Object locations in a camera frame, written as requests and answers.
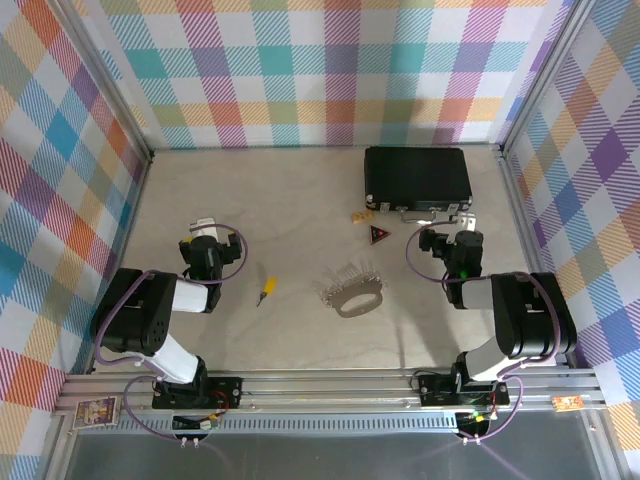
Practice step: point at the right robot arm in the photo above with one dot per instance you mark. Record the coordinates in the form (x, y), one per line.
(530, 310)

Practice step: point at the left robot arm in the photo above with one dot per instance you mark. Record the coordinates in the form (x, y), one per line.
(130, 310)

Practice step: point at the black briefcase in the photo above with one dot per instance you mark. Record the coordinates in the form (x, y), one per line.
(415, 175)

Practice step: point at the small wooden tile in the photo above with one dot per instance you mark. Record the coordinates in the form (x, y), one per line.
(362, 217)

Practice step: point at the black connector plate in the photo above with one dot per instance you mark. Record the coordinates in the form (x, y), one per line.
(472, 425)
(190, 424)

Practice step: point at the printed picture card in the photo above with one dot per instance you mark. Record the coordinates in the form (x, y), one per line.
(96, 412)

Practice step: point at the grey steel plate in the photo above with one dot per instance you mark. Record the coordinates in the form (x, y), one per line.
(325, 457)

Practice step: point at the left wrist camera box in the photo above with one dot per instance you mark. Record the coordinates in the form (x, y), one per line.
(202, 229)

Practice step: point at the aluminium side rail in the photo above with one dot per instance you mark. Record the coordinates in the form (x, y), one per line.
(122, 250)
(532, 250)

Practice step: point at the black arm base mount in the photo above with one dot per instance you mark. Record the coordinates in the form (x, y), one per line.
(435, 390)
(225, 390)

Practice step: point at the aluminium mounting rail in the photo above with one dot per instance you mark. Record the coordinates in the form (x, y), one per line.
(325, 395)

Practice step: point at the aluminium corner post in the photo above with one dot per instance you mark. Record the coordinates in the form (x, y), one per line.
(114, 75)
(544, 75)

